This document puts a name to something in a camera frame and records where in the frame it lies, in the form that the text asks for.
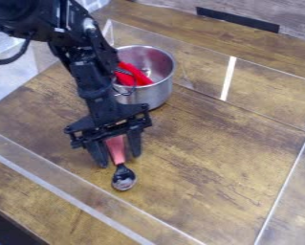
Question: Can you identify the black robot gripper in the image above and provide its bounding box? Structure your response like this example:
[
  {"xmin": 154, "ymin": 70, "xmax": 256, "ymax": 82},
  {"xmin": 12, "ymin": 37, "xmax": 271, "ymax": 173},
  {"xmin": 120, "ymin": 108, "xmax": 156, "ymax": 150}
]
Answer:
[{"xmin": 64, "ymin": 95, "xmax": 152, "ymax": 168}]

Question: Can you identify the pink handled metal spoon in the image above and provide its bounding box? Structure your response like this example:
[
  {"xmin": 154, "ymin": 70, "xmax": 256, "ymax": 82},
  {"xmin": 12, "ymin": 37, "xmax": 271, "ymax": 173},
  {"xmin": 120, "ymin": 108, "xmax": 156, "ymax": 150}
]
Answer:
[{"xmin": 107, "ymin": 135, "xmax": 138, "ymax": 191}]

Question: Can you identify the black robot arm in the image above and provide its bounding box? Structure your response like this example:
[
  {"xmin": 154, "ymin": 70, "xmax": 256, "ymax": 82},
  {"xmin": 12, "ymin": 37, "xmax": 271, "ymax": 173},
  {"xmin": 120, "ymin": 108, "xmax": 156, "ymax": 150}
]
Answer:
[{"xmin": 0, "ymin": 0, "xmax": 152, "ymax": 167}]

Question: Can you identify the red object in pot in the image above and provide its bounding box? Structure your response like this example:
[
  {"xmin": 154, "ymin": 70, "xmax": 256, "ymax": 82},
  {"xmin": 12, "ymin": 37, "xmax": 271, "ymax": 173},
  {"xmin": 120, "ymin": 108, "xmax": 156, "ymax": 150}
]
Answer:
[{"xmin": 115, "ymin": 61, "xmax": 154, "ymax": 86}]

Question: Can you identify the small silver metal pot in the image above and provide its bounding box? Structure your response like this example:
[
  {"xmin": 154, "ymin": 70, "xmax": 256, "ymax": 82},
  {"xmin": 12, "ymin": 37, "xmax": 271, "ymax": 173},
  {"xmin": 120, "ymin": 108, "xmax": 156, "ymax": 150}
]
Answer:
[{"xmin": 114, "ymin": 45, "xmax": 175, "ymax": 110}]

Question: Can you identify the clear acrylic barrier front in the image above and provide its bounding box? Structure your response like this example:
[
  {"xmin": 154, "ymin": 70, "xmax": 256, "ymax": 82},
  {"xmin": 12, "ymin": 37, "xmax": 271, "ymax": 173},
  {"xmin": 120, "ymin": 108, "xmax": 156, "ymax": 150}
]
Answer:
[{"xmin": 0, "ymin": 134, "xmax": 207, "ymax": 245}]

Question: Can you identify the clear acrylic barrier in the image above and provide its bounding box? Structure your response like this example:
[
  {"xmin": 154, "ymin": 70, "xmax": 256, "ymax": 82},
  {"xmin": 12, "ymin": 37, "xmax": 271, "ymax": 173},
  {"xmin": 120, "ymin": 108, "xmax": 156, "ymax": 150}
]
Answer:
[
  {"xmin": 0, "ymin": 134, "xmax": 207, "ymax": 245},
  {"xmin": 31, "ymin": 18, "xmax": 305, "ymax": 133}
]

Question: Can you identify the clear acrylic barrier back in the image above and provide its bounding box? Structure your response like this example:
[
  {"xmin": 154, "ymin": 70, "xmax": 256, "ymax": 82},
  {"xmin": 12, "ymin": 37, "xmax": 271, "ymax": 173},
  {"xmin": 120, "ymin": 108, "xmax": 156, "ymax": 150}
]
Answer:
[{"xmin": 31, "ymin": 18, "xmax": 305, "ymax": 133}]

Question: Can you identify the black strip on table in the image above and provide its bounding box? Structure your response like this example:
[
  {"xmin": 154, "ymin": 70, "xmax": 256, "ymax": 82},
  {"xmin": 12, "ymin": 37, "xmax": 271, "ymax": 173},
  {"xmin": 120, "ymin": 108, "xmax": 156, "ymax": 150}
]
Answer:
[{"xmin": 196, "ymin": 7, "xmax": 280, "ymax": 33}]

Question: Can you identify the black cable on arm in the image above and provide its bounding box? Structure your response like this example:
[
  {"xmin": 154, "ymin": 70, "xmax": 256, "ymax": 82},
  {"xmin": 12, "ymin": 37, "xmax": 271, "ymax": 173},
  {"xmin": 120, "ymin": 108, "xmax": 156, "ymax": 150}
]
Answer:
[{"xmin": 0, "ymin": 37, "xmax": 32, "ymax": 66}]

